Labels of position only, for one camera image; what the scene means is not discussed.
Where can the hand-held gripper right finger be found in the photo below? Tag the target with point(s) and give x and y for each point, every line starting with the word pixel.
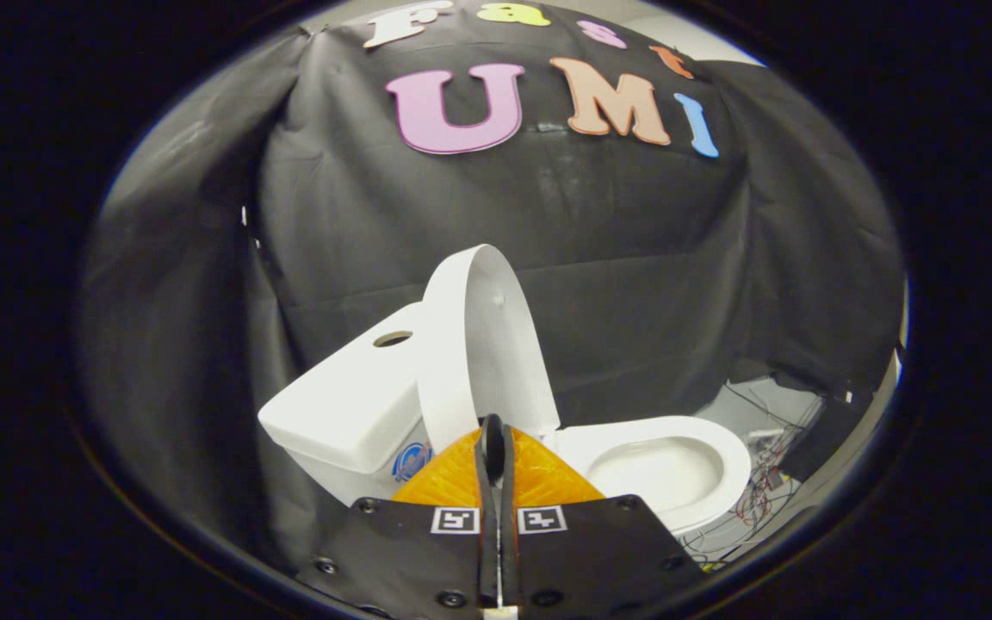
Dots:
pixel 509 534

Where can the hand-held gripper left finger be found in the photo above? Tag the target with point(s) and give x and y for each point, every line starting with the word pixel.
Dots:
pixel 486 534

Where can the white toilet seat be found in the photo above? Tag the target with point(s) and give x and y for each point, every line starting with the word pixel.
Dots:
pixel 634 428

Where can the white ceramic toilet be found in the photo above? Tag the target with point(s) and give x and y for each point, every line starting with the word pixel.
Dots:
pixel 350 405

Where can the black backdrop cloth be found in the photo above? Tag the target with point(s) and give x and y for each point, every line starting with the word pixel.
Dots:
pixel 616 224

